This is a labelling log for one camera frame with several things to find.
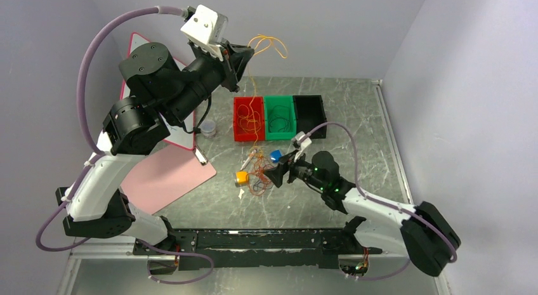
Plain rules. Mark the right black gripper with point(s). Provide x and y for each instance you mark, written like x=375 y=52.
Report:
x=276 y=174

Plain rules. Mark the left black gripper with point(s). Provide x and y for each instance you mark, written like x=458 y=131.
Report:
x=234 y=58

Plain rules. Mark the yellow eraser block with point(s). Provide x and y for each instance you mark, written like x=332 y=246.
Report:
x=241 y=178

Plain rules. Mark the green plastic bin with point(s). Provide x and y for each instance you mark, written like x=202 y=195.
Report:
x=280 y=119

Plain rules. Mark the black plastic bin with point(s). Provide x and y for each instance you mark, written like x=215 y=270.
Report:
x=309 y=111

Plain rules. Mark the red plastic bin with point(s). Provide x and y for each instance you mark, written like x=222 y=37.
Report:
x=248 y=119

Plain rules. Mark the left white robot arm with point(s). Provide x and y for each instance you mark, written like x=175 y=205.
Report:
x=161 y=95

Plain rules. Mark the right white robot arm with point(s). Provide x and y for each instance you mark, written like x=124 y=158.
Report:
x=419 y=232

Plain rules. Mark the blue eraser block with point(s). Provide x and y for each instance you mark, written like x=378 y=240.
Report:
x=275 y=156

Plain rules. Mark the white marker pen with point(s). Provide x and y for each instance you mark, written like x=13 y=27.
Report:
x=250 y=156

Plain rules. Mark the clear jar of paperclips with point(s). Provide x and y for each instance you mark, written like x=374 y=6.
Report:
x=208 y=128

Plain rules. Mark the pink framed whiteboard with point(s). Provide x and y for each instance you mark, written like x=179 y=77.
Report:
x=178 y=137

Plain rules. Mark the pink clipboard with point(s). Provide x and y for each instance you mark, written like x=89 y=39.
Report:
x=164 y=177

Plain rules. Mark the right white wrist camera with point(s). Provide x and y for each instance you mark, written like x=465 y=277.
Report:
x=301 y=142

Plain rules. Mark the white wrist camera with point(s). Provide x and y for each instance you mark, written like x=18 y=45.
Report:
x=205 y=29
x=301 y=142

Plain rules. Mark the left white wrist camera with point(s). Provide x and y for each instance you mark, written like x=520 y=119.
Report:
x=205 y=29

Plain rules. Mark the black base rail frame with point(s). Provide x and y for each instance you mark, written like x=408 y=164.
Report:
x=321 y=247

